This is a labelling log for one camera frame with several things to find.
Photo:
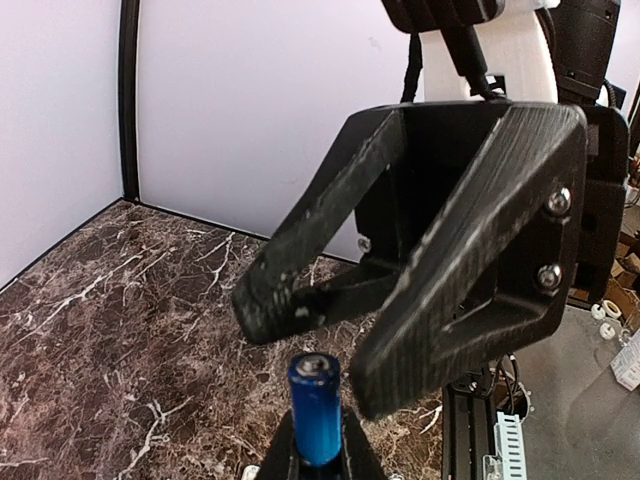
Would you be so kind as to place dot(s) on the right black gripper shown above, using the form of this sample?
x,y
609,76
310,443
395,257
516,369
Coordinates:
x,y
504,208

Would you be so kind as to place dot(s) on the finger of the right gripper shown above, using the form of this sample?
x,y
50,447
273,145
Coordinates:
x,y
264,302

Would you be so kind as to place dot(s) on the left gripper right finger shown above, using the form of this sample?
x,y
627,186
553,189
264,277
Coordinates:
x,y
358,459

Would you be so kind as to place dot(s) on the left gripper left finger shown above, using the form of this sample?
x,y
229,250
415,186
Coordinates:
x,y
282,461

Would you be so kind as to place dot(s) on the blue AAA battery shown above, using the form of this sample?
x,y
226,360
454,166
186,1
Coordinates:
x,y
315,387

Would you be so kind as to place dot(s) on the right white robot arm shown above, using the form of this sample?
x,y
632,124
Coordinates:
x,y
532,52

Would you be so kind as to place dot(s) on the black front rail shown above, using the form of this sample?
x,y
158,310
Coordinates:
x,y
469,416

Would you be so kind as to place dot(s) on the white slotted cable duct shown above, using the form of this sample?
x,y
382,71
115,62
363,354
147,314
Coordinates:
x,y
510,461

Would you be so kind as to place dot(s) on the left black frame post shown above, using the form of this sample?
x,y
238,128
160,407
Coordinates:
x,y
126,95

